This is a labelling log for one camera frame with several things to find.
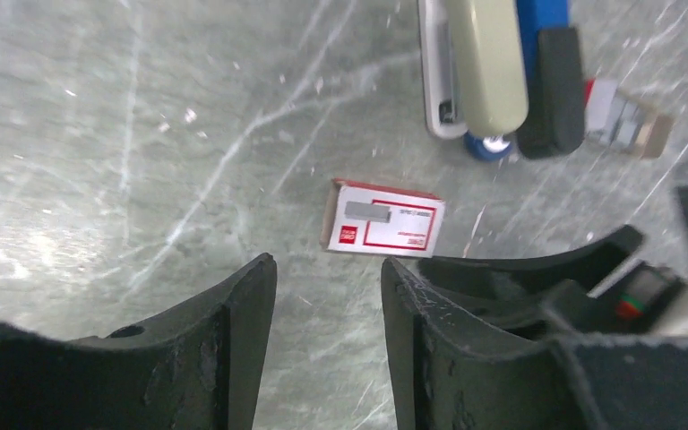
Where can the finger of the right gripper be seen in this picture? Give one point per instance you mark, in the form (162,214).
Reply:
(555,125)

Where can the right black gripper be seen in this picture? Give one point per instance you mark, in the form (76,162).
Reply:
(635,299)

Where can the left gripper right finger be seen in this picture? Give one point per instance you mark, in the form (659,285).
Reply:
(452,370)

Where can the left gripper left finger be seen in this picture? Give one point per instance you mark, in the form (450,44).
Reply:
(197,365)

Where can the red white staple box sleeve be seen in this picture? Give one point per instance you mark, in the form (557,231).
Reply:
(362,218)

